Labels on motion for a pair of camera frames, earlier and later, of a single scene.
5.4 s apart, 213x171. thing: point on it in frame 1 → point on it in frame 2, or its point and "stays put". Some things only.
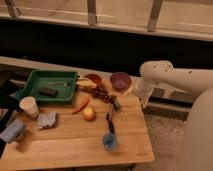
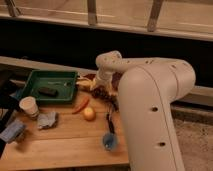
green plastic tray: (50, 86) stays put
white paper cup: (29, 105) stays put
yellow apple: (89, 114) stays put
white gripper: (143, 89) → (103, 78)
